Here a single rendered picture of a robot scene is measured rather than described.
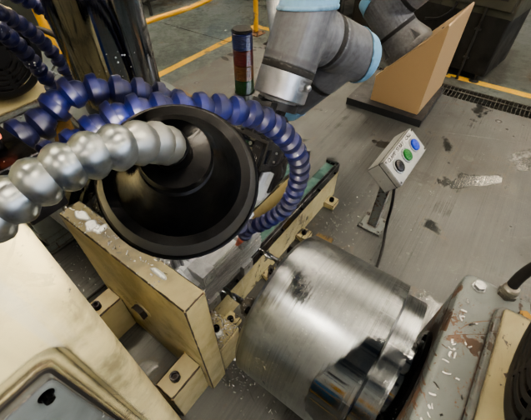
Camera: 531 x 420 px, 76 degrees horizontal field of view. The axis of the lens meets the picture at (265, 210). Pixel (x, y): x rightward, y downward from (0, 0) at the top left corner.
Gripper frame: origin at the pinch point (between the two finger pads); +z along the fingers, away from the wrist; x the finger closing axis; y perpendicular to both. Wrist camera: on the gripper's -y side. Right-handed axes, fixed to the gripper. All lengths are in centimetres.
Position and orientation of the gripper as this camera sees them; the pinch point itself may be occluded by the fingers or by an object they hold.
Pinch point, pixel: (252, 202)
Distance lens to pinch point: 66.9
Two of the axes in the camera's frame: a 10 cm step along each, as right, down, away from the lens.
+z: -3.0, 8.8, 3.6
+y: -5.1, 1.7, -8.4
